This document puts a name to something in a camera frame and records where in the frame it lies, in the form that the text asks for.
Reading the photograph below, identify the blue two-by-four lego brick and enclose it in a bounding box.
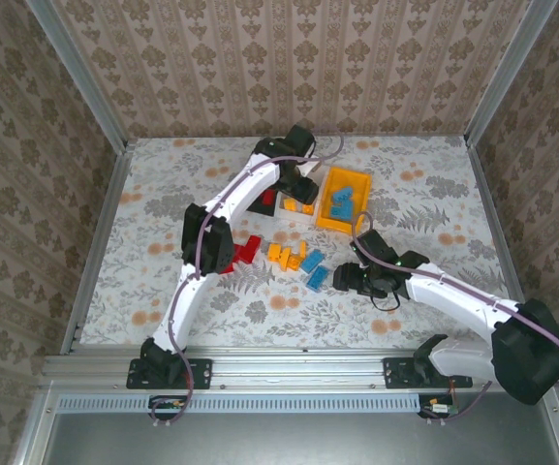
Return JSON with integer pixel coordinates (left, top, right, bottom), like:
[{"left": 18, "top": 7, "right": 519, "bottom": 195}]
[
  {"left": 305, "top": 266, "right": 330, "bottom": 293},
  {"left": 299, "top": 250, "right": 326, "bottom": 274}
]

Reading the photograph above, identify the yellow curved lego brick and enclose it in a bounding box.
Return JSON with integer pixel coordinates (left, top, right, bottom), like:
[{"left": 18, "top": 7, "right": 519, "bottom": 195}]
[{"left": 278, "top": 248, "right": 303, "bottom": 273}]

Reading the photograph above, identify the white plastic container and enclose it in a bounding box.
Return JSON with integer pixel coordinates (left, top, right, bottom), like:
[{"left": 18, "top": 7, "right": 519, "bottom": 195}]
[{"left": 272, "top": 164, "right": 332, "bottom": 228}]

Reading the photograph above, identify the yellow plastic container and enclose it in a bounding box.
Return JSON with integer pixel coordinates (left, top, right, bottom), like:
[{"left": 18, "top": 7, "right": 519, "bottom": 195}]
[{"left": 314, "top": 166, "right": 374, "bottom": 235}]

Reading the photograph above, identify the floral tablecloth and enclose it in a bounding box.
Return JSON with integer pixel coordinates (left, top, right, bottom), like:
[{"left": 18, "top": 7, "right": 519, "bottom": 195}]
[{"left": 78, "top": 135, "right": 525, "bottom": 349}]

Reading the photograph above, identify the aluminium mounting beam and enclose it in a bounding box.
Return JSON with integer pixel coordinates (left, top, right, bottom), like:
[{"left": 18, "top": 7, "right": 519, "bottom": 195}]
[{"left": 41, "top": 346, "right": 559, "bottom": 394}]

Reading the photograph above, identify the black controller board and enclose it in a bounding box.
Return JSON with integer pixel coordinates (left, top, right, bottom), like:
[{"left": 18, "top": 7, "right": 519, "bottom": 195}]
[
  {"left": 418, "top": 394, "right": 458, "bottom": 420},
  {"left": 148, "top": 394, "right": 189, "bottom": 421}
]

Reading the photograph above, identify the grey metal panel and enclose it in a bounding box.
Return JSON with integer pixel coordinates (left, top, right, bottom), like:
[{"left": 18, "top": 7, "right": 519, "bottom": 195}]
[{"left": 41, "top": 411, "right": 559, "bottom": 465}]

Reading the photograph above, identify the thin black cable loop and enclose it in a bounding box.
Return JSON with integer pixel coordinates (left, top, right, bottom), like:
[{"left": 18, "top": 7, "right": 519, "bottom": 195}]
[{"left": 372, "top": 289, "right": 402, "bottom": 312}]

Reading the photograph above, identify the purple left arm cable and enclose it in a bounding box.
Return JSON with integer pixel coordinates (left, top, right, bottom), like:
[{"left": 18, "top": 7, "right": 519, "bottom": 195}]
[{"left": 150, "top": 126, "right": 346, "bottom": 430}]

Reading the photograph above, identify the aluminium table side rail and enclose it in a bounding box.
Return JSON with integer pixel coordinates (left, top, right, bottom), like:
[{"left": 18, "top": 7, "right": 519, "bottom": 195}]
[
  {"left": 465, "top": 138, "right": 532, "bottom": 311},
  {"left": 59, "top": 139, "right": 139, "bottom": 357}
]

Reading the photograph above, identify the grey slotted cable duct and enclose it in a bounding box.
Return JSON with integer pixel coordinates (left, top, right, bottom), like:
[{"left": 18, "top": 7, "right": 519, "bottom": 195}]
[{"left": 55, "top": 392, "right": 428, "bottom": 416}]

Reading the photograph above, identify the aluminium frame post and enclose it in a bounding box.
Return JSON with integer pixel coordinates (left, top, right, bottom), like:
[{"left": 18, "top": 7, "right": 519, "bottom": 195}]
[
  {"left": 24, "top": 0, "right": 133, "bottom": 152},
  {"left": 463, "top": 0, "right": 559, "bottom": 149}
]

